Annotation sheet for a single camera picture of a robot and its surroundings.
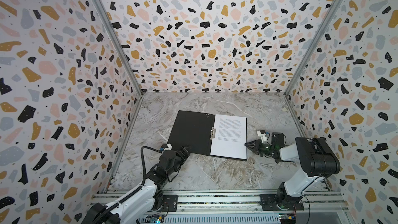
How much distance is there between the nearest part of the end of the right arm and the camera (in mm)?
762

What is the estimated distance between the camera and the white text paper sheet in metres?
0.92

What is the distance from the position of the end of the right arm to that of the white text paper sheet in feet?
0.17
